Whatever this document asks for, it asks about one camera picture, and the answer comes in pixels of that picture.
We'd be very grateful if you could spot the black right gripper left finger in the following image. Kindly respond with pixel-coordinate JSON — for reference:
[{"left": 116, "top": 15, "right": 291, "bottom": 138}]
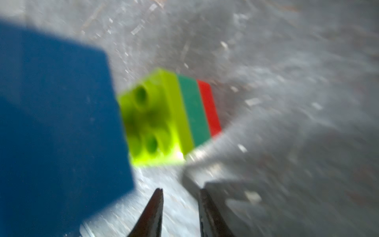
[{"left": 128, "top": 188, "right": 164, "bottom": 237}]

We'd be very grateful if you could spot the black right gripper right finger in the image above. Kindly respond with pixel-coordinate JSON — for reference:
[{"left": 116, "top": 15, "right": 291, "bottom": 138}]
[{"left": 198, "top": 189, "right": 234, "bottom": 237}]

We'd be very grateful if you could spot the lime green lego brick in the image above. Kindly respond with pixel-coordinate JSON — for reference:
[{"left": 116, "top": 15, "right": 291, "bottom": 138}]
[{"left": 117, "top": 68, "right": 194, "bottom": 167}]

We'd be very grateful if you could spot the red lego brick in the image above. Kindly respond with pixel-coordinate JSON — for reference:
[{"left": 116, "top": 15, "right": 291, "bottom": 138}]
[{"left": 197, "top": 80, "right": 222, "bottom": 137}]

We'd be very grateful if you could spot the blue lego brick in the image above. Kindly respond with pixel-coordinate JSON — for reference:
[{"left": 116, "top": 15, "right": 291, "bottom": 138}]
[{"left": 1, "top": 21, "right": 134, "bottom": 237}]

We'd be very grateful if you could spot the dark green lego brick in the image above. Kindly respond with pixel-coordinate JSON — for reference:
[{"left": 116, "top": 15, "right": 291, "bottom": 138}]
[{"left": 178, "top": 75, "right": 211, "bottom": 147}]

